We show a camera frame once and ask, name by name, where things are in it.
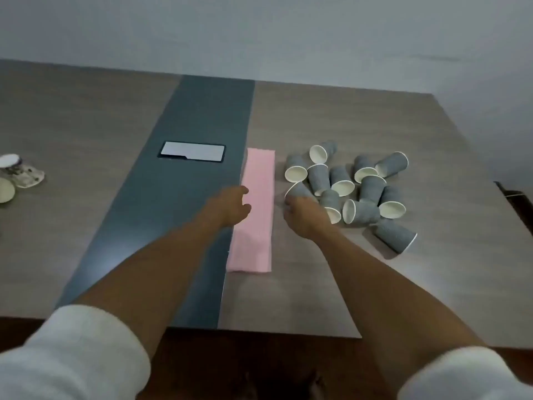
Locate person's right hand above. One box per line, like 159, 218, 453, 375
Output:
283, 194, 339, 242

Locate person's left hand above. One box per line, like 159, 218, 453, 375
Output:
205, 185, 253, 229

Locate pink plastic bag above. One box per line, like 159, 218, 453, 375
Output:
226, 147, 278, 274

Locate pile of grey paper cups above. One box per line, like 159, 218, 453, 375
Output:
284, 140, 418, 254

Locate person's left forearm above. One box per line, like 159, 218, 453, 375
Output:
74, 203, 234, 363

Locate person's right forearm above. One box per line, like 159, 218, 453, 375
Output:
320, 227, 488, 392

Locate smartphone on table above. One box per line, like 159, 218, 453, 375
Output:
158, 141, 227, 164

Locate wooden table with grey strip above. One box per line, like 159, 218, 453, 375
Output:
0, 58, 533, 351

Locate white left sleeve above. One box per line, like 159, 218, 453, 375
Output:
0, 304, 152, 400

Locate white sleeve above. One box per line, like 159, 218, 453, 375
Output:
0, 304, 152, 400
398, 346, 533, 400

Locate white right sleeve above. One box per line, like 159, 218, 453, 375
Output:
398, 346, 533, 400

